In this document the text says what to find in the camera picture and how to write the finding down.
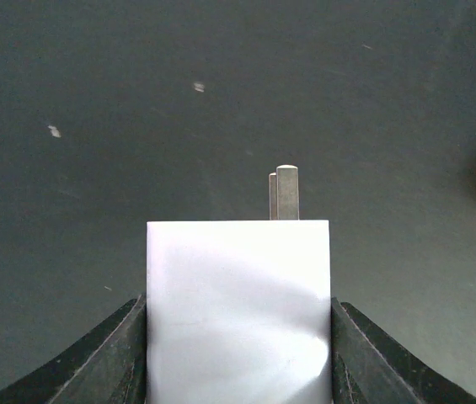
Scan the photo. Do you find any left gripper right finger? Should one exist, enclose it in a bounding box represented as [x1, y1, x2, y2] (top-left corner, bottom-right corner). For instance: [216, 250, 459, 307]
[330, 298, 476, 404]

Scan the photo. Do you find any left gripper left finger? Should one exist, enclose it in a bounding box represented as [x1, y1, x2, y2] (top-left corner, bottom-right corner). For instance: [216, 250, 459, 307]
[0, 294, 147, 403]

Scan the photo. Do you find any white charger plug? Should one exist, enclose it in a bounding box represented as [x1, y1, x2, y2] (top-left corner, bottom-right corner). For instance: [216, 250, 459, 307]
[147, 164, 332, 403]

